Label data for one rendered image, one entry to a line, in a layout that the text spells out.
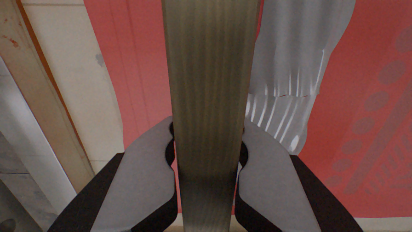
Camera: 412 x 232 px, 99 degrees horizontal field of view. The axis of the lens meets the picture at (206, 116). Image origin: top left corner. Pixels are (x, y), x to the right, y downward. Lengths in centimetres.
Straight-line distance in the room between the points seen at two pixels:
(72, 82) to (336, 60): 25
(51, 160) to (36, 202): 244
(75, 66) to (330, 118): 26
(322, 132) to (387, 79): 7
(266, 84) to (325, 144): 11
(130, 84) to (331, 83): 19
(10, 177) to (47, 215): 60
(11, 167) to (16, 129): 216
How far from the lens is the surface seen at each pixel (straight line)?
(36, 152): 24
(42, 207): 272
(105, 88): 20
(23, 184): 250
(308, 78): 19
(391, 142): 29
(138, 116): 20
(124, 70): 18
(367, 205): 38
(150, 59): 17
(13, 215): 31
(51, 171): 25
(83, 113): 23
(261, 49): 17
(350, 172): 30
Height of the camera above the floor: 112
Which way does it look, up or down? 60 degrees down
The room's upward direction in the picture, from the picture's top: 179 degrees counter-clockwise
